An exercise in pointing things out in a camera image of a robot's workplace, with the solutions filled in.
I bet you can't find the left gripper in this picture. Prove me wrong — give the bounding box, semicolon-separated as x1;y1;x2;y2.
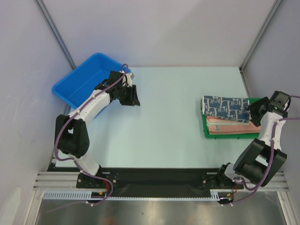
116;84;140;106

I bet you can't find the pink towel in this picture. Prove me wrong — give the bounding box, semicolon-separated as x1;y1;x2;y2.
208;123;261;135
206;116;249;126

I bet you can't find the patterned towel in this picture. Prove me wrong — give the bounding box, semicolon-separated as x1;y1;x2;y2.
201;96;250;123

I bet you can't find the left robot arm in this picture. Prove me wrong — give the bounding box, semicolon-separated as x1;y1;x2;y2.
54;71;140;188

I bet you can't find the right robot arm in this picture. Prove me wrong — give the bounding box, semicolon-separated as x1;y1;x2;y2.
215;91;291;191

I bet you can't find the green plastic tray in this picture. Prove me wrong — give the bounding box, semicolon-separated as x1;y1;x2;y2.
201;98;259;139

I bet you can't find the blue plastic bin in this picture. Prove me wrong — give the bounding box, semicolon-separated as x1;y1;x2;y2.
52;53;126;109

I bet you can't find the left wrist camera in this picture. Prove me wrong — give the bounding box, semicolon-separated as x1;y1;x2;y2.
121;72;135;87

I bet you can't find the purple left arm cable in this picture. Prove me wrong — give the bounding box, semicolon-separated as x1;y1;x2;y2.
46;63;132;213

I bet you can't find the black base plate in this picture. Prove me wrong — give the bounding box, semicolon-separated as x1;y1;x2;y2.
46;164;244;199

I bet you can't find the aluminium frame rail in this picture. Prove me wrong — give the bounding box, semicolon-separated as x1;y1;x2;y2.
33;172;289;192

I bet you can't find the white slotted cable duct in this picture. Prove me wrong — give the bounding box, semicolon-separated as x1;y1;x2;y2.
43;190;107;200

